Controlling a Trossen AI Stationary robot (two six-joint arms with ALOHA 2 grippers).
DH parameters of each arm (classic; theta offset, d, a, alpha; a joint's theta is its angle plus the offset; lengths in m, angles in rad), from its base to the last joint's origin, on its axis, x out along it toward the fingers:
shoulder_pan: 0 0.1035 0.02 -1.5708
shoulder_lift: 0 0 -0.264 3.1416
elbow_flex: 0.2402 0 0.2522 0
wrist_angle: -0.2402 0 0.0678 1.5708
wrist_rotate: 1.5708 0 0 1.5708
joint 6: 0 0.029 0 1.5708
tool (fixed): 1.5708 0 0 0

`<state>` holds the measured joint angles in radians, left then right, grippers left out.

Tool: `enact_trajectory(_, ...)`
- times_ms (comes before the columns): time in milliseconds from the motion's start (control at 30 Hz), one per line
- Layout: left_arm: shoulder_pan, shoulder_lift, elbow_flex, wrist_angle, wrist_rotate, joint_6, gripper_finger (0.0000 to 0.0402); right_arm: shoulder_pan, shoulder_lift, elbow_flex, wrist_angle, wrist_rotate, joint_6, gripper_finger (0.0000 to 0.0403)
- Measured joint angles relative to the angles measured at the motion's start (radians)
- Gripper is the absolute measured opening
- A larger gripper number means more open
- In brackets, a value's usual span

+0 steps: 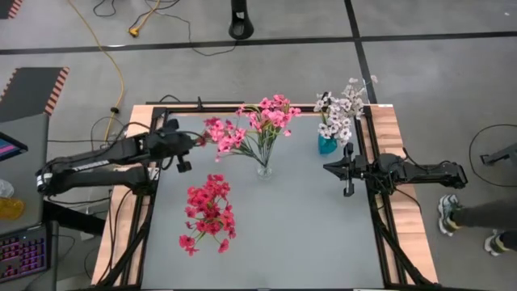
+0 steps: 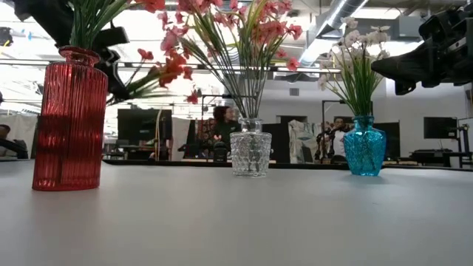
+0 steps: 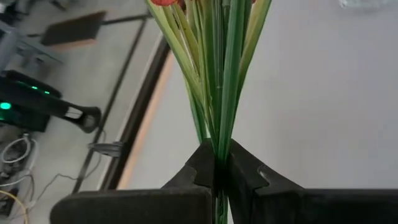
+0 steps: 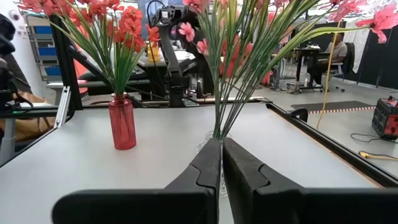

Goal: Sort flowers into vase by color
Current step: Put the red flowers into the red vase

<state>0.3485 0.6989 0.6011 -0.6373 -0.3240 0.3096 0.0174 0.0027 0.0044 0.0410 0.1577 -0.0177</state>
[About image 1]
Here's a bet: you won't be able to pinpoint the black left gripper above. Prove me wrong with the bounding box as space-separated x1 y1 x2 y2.
145 118 201 174

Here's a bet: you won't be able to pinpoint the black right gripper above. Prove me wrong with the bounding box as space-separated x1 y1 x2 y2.
322 141 371 198

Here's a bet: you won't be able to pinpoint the red artificial flower bunch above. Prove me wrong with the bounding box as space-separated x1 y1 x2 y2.
185 173 232 211
179 226 232 257
200 204 238 240

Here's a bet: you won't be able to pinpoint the blue glass vase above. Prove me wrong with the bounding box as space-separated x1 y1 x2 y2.
317 133 339 156

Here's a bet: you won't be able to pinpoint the clear textured glass vase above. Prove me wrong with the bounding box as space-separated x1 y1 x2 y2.
256 161 274 180

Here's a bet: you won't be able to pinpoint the black bar behind table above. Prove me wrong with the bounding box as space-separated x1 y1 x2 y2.
145 100 246 106

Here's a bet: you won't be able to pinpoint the white grey sneaker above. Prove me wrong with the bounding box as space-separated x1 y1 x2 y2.
483 229 509 258
438 193 462 238

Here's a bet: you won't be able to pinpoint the person's feet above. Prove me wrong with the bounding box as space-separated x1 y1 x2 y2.
438 193 517 258

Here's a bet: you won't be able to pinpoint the grey floor stand base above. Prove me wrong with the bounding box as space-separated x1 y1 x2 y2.
479 143 517 167

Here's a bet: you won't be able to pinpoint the grey side desk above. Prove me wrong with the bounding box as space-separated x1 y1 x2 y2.
0 112 52 238

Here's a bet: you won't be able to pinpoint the large hazard-striped floor mat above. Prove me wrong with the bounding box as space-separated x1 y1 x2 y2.
0 66 70 124

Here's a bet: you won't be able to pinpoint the tilted computer screen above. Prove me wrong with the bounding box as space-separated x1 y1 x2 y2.
0 131 29 162

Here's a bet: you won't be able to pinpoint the yellow translucent container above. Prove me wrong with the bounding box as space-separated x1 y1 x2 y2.
0 196 26 221

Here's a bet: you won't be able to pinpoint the backlit black keyboard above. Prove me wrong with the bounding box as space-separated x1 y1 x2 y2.
0 226 52 284

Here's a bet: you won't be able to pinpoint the small hazard-striped floor mat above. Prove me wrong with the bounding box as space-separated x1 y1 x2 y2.
0 0 24 20

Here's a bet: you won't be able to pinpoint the black metal table frame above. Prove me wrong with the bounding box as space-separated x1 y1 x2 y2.
92 103 441 291

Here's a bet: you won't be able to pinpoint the long yellow cable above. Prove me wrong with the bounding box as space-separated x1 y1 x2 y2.
66 0 125 165

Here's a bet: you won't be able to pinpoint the thin black floor cable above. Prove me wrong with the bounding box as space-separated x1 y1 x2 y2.
139 0 239 57

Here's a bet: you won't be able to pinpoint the yellow cable with plug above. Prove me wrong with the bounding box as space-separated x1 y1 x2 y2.
128 0 162 38

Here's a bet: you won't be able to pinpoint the looped black floor cable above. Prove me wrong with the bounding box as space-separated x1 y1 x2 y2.
468 123 517 189

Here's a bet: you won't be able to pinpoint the black pedestal stand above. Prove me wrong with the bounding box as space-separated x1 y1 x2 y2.
228 0 255 40

